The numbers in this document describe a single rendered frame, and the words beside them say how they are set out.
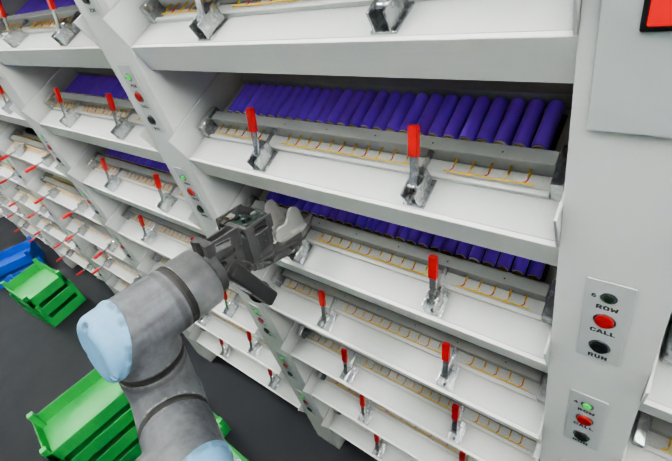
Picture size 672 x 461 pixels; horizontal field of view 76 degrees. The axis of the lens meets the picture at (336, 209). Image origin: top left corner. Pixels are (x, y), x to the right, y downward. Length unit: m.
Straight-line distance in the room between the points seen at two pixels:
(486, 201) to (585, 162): 0.13
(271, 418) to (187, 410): 1.18
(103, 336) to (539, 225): 0.49
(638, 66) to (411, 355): 0.63
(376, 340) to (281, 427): 0.93
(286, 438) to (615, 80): 1.55
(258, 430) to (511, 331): 1.29
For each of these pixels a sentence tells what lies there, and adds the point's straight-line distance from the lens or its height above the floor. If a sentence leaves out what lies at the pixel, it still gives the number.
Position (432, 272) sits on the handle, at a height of 1.02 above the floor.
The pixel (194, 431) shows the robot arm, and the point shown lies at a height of 1.02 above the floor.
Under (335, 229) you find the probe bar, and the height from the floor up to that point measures 1.00.
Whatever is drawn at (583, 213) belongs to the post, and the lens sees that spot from 0.43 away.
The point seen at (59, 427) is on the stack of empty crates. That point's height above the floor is 0.24.
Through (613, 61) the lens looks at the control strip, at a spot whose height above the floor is 1.33.
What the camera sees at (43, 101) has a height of 1.19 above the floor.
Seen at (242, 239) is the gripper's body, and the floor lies 1.09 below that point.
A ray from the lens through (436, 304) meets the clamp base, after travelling 0.63.
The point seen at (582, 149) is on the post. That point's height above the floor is 1.26.
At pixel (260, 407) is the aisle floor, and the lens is 1.82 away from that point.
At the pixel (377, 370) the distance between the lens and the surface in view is 1.07.
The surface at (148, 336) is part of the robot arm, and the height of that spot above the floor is 1.10.
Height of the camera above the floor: 1.47
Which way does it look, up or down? 36 degrees down
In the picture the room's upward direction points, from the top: 17 degrees counter-clockwise
